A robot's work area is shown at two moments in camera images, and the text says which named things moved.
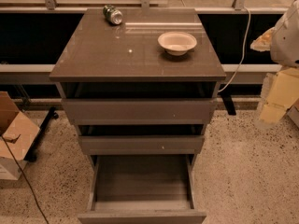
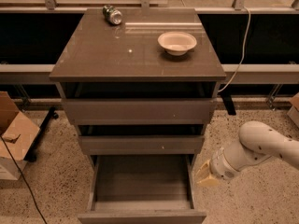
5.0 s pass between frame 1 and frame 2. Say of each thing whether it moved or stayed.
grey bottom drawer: stayed
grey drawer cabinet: stayed
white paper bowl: stayed
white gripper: moved
